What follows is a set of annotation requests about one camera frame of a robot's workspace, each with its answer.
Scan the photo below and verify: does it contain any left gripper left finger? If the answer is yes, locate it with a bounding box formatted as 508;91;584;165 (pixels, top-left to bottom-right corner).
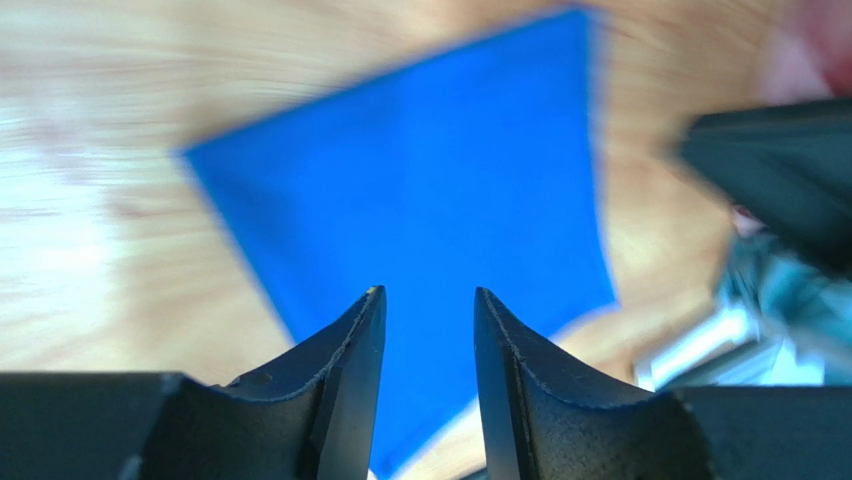
1;286;386;479

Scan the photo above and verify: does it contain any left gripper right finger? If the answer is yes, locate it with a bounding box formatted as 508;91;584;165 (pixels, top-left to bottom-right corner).
474;288;851;479

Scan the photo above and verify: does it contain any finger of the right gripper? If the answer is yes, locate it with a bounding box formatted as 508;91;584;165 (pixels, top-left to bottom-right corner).
678;98;851;277

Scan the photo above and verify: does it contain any blue cloth napkin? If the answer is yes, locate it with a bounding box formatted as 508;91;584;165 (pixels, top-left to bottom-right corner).
186;7;616;479

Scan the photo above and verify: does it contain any teal t-shirt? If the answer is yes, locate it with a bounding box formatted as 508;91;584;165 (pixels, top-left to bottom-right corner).
716;232;851;386

